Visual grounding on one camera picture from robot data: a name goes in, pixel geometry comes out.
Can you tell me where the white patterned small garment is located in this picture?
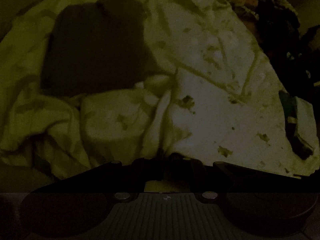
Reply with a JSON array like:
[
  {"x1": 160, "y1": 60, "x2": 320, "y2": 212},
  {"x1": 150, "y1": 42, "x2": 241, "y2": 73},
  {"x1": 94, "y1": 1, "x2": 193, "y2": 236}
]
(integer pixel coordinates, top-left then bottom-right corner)
[{"x1": 1, "y1": 0, "x2": 319, "y2": 178}]

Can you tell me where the dark cloth item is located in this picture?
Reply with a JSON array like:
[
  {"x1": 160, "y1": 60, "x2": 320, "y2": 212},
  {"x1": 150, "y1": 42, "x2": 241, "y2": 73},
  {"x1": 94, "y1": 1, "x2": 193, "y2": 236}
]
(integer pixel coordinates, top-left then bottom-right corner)
[{"x1": 40, "y1": 0, "x2": 160, "y2": 98}]

